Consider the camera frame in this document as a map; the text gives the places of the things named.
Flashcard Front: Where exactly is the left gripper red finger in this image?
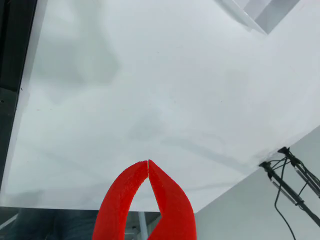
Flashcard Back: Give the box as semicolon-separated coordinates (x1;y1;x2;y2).
91;160;149;240
147;159;198;240

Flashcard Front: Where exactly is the white rectangular bin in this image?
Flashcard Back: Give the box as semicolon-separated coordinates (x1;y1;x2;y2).
216;0;302;35

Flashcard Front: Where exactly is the black tall boom stand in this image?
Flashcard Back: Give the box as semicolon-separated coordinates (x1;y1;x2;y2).
258;161;320;227

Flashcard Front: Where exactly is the black hanging wall cable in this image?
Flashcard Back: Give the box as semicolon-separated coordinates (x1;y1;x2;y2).
268;152;311;240

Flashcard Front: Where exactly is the black camera boom stand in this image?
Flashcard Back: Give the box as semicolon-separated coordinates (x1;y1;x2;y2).
277;146;320;200

